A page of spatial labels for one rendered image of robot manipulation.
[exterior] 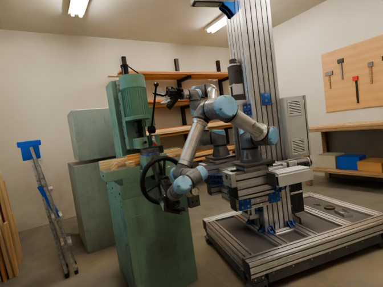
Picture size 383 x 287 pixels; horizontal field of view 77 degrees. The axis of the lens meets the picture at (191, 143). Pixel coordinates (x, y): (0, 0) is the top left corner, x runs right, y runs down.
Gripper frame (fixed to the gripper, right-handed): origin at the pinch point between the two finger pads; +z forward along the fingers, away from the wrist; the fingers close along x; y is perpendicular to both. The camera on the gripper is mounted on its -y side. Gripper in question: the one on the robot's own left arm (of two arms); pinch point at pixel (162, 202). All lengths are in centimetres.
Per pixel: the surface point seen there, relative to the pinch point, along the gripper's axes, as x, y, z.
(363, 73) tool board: 330, -95, 1
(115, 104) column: -5, -84, 18
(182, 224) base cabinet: 20.4, 11.0, 33.4
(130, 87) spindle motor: 1, -78, -7
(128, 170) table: -10.6, -27.4, 11.4
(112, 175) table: -20.4, -26.7, 11.8
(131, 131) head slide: 2, -61, 21
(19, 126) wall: -90, -197, 199
